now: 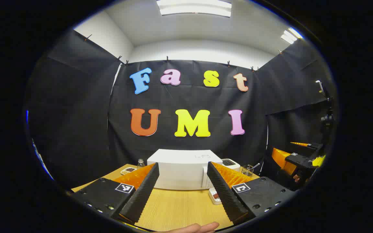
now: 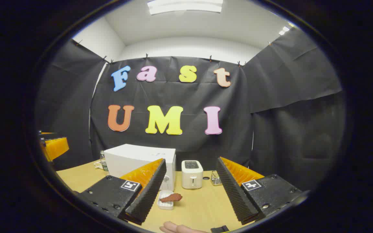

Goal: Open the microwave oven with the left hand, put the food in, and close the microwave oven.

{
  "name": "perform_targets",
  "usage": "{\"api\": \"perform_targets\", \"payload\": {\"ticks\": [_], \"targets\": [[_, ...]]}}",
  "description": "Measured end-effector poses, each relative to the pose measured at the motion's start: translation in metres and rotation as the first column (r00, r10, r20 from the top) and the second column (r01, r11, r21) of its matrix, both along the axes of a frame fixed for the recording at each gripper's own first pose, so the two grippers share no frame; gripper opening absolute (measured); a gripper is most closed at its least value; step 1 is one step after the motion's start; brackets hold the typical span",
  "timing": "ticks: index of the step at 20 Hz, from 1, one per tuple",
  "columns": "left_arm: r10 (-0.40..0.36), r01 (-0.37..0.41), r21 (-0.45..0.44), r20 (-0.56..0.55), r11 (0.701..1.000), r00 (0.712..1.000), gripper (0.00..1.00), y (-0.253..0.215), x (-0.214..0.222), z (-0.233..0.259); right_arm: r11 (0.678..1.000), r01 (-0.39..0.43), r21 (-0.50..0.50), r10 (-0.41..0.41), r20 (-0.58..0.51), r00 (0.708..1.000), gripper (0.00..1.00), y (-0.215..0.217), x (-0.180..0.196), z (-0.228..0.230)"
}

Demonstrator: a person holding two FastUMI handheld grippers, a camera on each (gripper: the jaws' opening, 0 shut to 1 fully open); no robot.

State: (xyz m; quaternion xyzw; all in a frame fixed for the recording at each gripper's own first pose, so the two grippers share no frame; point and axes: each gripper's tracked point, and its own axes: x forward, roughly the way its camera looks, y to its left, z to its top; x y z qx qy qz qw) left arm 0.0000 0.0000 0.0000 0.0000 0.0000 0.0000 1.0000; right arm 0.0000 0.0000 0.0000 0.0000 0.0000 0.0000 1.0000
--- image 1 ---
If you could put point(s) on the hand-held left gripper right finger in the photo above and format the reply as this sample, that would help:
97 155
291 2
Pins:
227 197

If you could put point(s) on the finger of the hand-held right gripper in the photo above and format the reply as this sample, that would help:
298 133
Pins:
298 160
312 146

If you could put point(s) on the white microwave oven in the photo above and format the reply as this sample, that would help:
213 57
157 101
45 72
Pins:
180 168

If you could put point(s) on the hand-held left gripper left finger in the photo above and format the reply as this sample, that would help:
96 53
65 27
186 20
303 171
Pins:
141 194

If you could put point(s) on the black backdrop cloth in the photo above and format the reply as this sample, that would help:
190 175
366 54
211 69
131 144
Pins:
76 113

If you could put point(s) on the cream white toaster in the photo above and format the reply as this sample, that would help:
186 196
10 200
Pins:
233 163

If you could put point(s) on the black camera stand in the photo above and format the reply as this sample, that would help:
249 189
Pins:
328 118

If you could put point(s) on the small plate of nuts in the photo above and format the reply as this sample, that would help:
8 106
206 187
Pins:
128 170

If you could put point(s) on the brown meat slice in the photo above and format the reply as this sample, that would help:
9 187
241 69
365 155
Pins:
216 195

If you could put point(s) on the white plastic tray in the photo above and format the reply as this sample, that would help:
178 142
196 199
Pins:
213 200

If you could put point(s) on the ceiling light panel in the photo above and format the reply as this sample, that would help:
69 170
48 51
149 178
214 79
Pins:
290 35
194 7

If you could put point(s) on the clear plastic water bottle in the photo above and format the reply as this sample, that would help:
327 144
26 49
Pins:
140 163

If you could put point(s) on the thin pen in basket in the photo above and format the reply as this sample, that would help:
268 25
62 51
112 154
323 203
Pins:
256 165

